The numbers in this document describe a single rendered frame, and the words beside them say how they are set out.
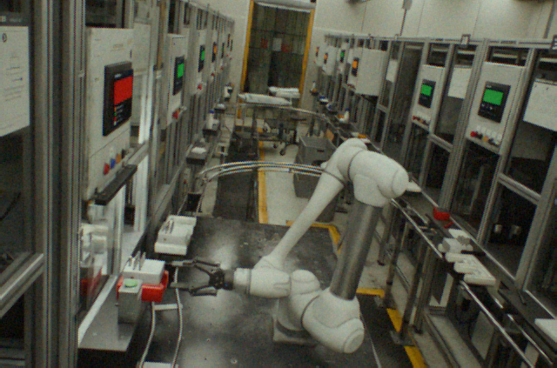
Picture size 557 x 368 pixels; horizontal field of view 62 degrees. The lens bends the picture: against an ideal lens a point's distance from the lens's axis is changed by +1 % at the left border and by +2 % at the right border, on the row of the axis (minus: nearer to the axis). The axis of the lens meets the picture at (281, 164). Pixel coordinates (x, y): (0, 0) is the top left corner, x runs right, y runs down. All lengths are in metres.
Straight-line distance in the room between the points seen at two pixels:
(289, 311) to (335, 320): 0.23
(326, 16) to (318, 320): 8.81
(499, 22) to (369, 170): 9.83
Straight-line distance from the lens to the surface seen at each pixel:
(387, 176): 1.63
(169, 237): 2.22
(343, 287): 1.79
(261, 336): 2.04
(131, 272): 1.75
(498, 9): 11.34
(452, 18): 10.93
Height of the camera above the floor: 1.88
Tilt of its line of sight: 15 degrees down
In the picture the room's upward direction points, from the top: 8 degrees clockwise
